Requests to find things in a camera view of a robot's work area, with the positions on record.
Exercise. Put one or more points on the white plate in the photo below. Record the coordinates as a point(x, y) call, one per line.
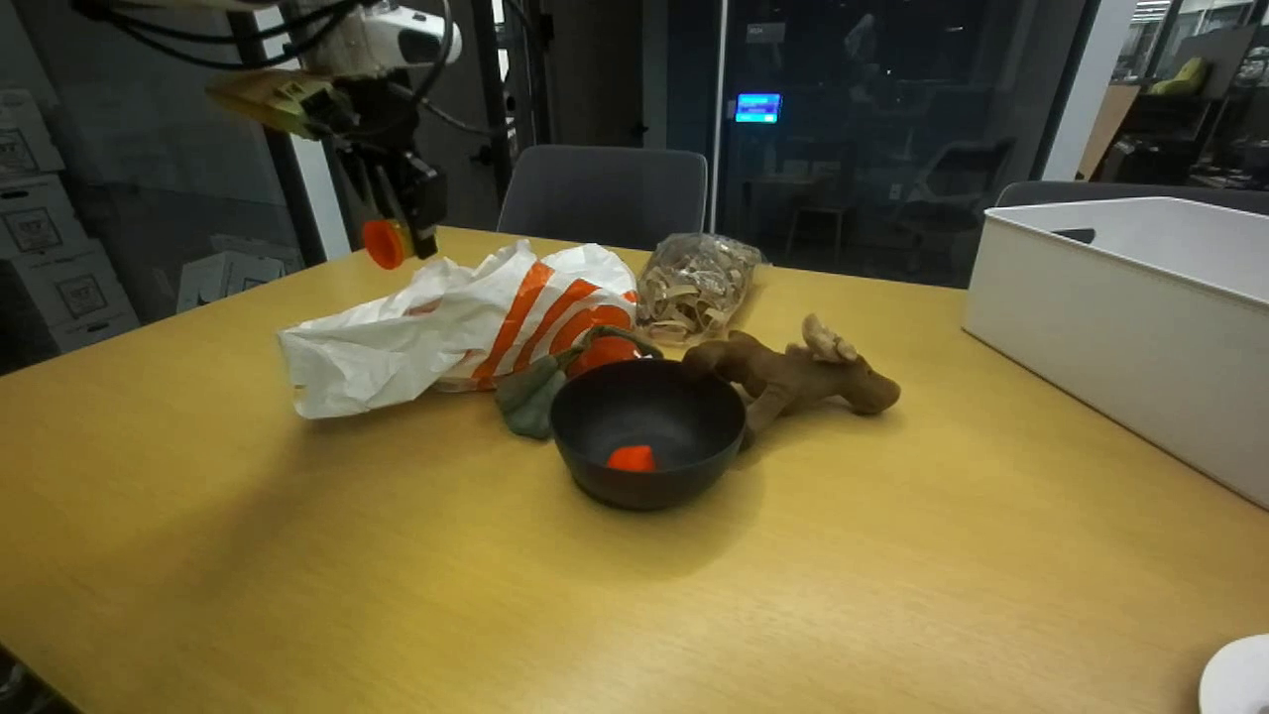
point(1242, 674)

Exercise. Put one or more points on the black bowl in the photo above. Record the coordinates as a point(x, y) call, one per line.
point(661, 403)

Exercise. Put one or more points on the grey cardboard box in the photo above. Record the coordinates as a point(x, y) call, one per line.
point(25, 141)
point(63, 304)
point(41, 225)

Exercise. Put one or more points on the wrist camera with tan mount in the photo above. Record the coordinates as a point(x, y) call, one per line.
point(271, 100)

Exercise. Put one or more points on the blue lit screen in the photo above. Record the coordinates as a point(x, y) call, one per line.
point(758, 107)

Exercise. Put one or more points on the brown plush animal toy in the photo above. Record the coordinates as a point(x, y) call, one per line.
point(794, 377)

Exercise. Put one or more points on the small red toy strawberry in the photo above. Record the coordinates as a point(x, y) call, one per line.
point(633, 457)

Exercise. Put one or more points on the white plastic bag orange stripes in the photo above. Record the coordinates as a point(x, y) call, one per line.
point(399, 329)

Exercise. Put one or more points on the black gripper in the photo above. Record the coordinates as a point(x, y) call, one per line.
point(376, 119)

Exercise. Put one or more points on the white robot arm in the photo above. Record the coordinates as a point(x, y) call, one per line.
point(399, 41)

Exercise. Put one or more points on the clear bag of nuts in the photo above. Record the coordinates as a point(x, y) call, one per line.
point(694, 283)

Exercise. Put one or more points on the grey office chair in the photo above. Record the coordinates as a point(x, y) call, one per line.
point(600, 190)

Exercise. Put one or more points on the white rectangular box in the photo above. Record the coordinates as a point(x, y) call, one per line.
point(1122, 329)

